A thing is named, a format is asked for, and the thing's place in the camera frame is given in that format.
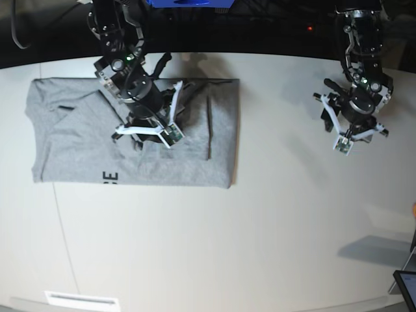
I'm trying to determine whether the grey T-shirt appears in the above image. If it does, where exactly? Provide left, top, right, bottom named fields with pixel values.
left=25, top=78, right=240, bottom=189

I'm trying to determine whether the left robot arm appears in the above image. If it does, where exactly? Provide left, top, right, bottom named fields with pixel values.
left=313, top=1, right=394, bottom=155

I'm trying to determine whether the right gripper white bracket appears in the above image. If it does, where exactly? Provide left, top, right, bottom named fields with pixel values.
left=112, top=79, right=184, bottom=151

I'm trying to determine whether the tablet with black frame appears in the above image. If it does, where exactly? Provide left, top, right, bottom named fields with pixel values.
left=393, top=270, right=415, bottom=312

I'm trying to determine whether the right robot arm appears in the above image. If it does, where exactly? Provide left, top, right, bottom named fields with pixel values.
left=87, top=1, right=184, bottom=149

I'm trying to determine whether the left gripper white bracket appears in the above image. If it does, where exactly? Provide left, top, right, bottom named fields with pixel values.
left=313, top=93, right=389, bottom=155

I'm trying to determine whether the white label strip on table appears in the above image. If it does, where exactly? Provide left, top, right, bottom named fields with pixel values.
left=44, top=291, right=120, bottom=311

